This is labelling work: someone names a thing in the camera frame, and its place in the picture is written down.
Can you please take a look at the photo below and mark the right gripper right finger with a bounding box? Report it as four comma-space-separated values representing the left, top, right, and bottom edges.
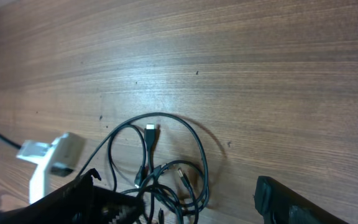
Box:
254, 176, 347, 224

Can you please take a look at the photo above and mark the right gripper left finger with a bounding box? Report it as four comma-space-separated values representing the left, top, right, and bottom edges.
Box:
0, 169, 145, 224

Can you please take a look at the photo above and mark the black cable bundle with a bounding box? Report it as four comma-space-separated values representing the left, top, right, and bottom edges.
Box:
76, 112, 210, 224

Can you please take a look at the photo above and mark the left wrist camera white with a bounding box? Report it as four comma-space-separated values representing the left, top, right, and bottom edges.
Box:
16, 132, 86, 204

